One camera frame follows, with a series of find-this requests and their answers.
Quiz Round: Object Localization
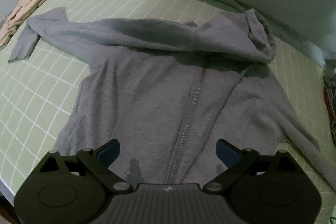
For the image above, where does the grey zip hoodie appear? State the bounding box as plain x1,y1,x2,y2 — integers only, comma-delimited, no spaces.
9,8,335,186

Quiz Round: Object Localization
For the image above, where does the red plaid clothes pile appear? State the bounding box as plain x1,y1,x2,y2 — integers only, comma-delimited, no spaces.
323,73,336,145

